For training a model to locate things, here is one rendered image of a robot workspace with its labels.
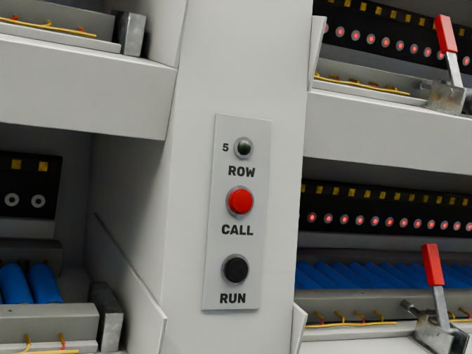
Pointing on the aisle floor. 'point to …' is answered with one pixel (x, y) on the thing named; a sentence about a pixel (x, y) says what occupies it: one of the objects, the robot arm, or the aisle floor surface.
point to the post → (192, 338)
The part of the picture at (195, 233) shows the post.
